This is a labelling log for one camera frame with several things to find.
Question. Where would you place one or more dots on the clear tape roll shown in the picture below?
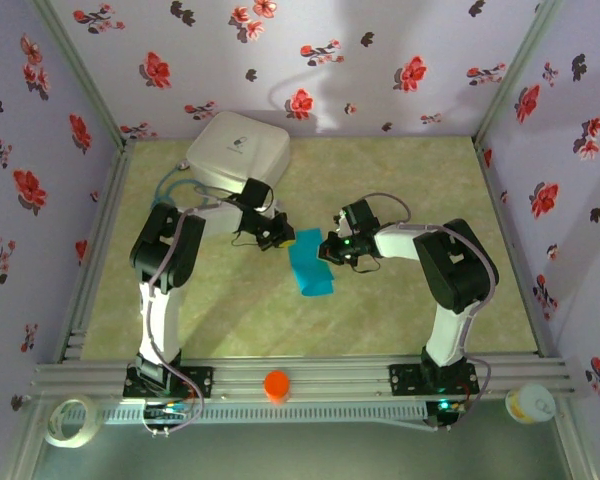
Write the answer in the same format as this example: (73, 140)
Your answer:
(55, 430)

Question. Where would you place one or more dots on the white square plastic box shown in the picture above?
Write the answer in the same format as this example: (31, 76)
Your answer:
(230, 145)

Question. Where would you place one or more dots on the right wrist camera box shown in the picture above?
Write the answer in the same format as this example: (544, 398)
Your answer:
(342, 225)

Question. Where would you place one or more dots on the small circuit board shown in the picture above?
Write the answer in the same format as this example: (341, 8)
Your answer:
(165, 412)
(450, 407)

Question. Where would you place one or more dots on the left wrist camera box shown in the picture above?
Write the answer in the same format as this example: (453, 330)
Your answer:
(278, 206)

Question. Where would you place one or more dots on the long aluminium base rail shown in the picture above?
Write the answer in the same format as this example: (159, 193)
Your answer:
(330, 375)

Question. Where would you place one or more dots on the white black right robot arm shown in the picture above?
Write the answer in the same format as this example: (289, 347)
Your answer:
(450, 330)

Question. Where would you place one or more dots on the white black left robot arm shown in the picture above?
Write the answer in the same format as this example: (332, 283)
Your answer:
(162, 325)

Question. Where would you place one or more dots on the aluminium frame post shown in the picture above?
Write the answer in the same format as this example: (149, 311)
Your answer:
(82, 75)
(515, 75)

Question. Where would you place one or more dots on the orange plastic cap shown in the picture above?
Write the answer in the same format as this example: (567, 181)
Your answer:
(277, 385)

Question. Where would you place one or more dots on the aluminium side rail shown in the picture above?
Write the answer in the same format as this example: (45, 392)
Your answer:
(499, 200)
(97, 250)

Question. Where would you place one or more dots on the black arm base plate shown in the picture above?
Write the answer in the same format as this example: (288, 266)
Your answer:
(405, 380)
(200, 381)

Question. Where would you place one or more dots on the white yellow round container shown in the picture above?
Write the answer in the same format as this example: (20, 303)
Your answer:
(532, 402)

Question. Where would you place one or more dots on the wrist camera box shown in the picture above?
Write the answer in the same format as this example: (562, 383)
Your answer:
(342, 225)
(278, 206)

